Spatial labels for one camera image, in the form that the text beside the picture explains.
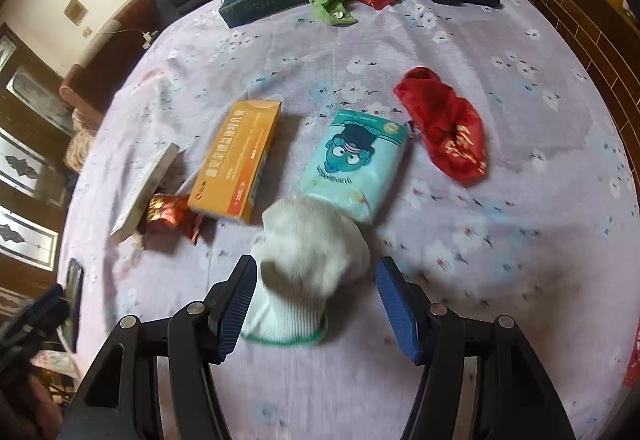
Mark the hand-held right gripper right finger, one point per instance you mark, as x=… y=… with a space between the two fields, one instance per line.
x=397 y=310

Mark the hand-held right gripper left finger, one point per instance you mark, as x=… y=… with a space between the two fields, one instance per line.
x=235 y=310

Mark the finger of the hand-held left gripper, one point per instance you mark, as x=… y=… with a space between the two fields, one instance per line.
x=37 y=302

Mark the white knit glove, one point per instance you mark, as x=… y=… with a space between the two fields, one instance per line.
x=310 y=250

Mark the dark red snack wrapper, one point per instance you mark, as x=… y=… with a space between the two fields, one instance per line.
x=167 y=215

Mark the orange medicine box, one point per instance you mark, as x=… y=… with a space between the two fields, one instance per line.
x=235 y=160

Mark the white medicine box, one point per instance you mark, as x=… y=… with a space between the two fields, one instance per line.
x=145 y=190

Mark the teal tissue pack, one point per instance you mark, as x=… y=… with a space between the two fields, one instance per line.
x=350 y=160

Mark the red sock gold print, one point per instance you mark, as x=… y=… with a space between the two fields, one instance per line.
x=445 y=120

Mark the red plastic basket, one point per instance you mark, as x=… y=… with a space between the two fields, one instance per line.
x=635 y=360

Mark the black smartphone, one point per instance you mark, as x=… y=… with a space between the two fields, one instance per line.
x=75 y=290

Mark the wooden glass door cabinet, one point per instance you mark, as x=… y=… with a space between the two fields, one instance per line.
x=25 y=145

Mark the floral purple tablecloth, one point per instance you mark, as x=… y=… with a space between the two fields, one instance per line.
x=350 y=70

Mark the brown armchair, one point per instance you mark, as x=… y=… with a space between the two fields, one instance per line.
x=110 y=50

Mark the small wall plaque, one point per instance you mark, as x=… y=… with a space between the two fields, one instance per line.
x=76 y=11

